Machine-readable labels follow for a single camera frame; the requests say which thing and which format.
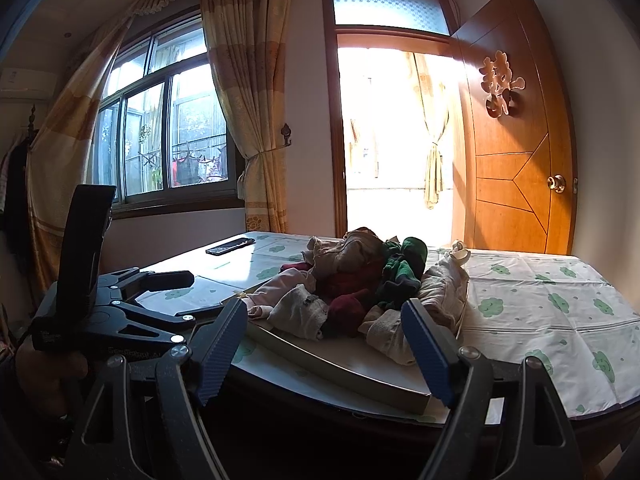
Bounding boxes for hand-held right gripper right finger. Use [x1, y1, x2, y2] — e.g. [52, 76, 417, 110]
[400, 297, 586, 480]

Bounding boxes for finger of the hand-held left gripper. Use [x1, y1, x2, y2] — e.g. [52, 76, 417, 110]
[120, 304, 222, 348]
[97, 267, 196, 306]

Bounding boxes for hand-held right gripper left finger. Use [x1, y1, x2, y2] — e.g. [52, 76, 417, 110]
[65, 297, 249, 480]

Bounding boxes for white underwear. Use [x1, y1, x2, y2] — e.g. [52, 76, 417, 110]
[357, 305, 420, 367]

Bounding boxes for beige dotted underwear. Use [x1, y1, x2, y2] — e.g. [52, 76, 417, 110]
[417, 241, 472, 336]

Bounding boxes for shallow cardboard box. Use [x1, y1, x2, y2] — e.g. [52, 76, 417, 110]
[235, 260, 471, 416]

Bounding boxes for pale pink underwear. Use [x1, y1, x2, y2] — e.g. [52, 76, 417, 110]
[247, 267, 318, 321]

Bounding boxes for grey underwear with dark marks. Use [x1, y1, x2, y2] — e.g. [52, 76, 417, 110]
[270, 284, 331, 343]

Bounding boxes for green underwear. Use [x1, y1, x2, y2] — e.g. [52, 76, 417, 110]
[377, 236, 428, 311]

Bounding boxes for maroon underwear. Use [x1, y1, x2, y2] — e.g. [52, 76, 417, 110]
[320, 290, 373, 338]

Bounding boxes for dark red underwear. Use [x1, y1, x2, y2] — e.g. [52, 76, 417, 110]
[280, 257, 386, 301]

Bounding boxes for plain beige underwear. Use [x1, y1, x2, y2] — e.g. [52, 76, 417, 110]
[306, 227, 388, 281]

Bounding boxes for person's left hand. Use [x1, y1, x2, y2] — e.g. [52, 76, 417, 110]
[15, 342, 98, 413]

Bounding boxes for black smartphone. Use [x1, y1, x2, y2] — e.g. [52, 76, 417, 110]
[205, 238, 256, 257]

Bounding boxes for beige window curtain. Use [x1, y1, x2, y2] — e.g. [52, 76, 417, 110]
[200, 0, 296, 233]
[27, 10, 136, 281]

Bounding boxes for table with patterned tablecloth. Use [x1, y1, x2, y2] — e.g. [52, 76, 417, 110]
[135, 231, 640, 418]

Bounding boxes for clothes hanging outside window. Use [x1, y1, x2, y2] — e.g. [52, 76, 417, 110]
[172, 145, 228, 183]

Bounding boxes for dark wooden desk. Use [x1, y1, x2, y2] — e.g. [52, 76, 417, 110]
[97, 230, 640, 480]

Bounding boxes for large framed window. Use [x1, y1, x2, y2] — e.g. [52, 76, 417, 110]
[92, 7, 246, 218]

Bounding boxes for white air conditioner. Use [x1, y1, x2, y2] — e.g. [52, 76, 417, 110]
[0, 67, 58, 98]

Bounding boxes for beige balcony curtain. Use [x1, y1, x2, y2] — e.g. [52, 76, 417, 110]
[410, 52, 449, 210]

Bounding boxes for orange wooden door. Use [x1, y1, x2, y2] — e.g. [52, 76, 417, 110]
[450, 0, 578, 256]

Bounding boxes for cut-out door decoration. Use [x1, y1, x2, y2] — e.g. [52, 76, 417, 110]
[480, 50, 527, 118]

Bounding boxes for frosted transom window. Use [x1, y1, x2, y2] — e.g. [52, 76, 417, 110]
[332, 0, 451, 36]

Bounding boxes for wooden door frame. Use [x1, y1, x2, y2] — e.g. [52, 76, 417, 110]
[321, 0, 468, 238]

